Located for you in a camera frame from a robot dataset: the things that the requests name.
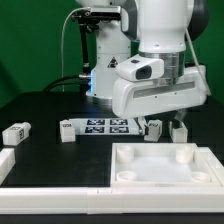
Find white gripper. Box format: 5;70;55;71
112;65;207;135

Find white square tabletop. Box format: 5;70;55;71
110;143;224;188

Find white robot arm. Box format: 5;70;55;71
76;0;210;134

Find marker tag sheet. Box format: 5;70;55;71
70;118;139;135

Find white U-shaped obstacle fence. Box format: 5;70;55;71
0;149;224;214

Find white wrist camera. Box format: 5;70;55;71
116;55;165;82

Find black cables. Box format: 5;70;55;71
42;74;92;93

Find white cable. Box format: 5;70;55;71
60;7;91;94

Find black camera on stand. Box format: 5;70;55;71
71;6;121;74

